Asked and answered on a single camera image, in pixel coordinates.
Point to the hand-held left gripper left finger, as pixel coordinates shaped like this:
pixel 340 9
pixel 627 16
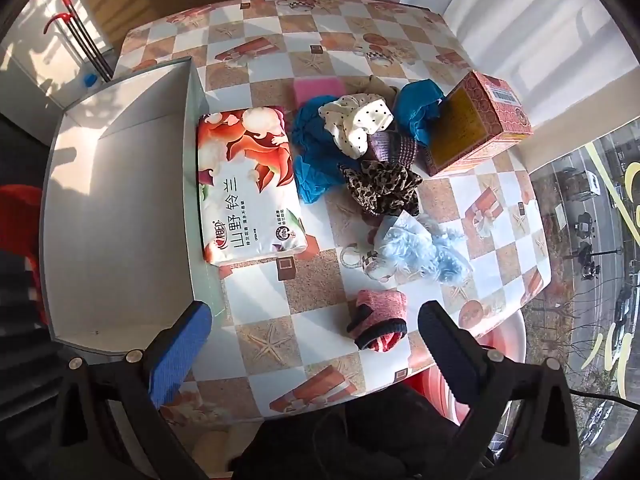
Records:
pixel 180 352

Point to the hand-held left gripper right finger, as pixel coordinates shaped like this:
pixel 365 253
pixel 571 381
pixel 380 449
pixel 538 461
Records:
pixel 450 355

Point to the pink striped knit sock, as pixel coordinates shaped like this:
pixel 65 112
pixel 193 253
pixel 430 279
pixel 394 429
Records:
pixel 382 310

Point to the light blue fluffy cloth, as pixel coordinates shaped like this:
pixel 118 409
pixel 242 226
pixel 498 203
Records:
pixel 415 252

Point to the large white box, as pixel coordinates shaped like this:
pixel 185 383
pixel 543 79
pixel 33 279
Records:
pixel 115 200

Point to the leopard print scrunchie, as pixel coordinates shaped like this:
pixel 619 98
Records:
pixel 380 187

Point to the blue mesh cloth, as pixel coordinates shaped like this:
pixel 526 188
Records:
pixel 312 160

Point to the cream polka dot cloth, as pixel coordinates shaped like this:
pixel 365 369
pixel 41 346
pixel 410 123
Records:
pixel 357 125

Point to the teal stocking cloth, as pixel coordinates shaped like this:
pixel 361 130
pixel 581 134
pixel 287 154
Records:
pixel 417 105

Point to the tan fleece cloth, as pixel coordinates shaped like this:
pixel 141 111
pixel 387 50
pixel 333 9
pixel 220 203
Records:
pixel 377 86

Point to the red plastic seat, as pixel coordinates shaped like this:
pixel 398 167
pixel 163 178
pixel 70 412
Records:
pixel 500 332

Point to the person's dark trousers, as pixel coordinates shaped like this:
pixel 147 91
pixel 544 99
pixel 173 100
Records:
pixel 350 435

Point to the checkered printed tablecloth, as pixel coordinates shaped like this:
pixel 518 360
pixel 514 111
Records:
pixel 310 285

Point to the floral tissue pack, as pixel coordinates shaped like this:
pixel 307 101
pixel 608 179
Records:
pixel 245 195

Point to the red plastic chair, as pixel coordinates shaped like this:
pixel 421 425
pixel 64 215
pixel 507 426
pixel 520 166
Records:
pixel 20 210

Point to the red patterned carton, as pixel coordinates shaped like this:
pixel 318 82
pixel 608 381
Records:
pixel 465 125

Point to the white bottle with blue cap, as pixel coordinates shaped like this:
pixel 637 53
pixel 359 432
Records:
pixel 90 79

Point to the pink sponge cloth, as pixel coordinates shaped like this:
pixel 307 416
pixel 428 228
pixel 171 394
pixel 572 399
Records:
pixel 315 91

